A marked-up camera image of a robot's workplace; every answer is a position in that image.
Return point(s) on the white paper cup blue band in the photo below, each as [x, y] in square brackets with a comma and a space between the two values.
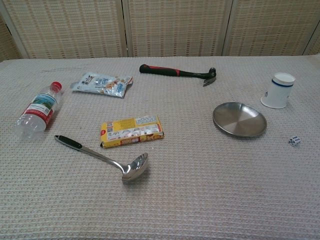
[277, 93]

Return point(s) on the yellow cardboard box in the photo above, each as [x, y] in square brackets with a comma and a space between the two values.
[132, 132]

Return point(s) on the round metal plate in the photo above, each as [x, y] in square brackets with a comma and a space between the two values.
[239, 120]

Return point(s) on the white die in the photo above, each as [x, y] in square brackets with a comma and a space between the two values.
[294, 141]

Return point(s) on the black red claw hammer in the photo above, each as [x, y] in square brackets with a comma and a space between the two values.
[162, 71]

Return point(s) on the beige waffle weave tablecloth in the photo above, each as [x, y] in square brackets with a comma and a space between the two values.
[175, 195]

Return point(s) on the white blue snack bag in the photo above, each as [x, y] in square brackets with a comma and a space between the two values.
[102, 85]

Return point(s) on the woven bamboo screen panel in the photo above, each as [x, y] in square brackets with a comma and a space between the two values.
[7, 42]
[67, 27]
[177, 27]
[272, 27]
[315, 46]

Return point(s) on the clear water bottle red cap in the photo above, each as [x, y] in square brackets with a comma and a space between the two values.
[40, 110]

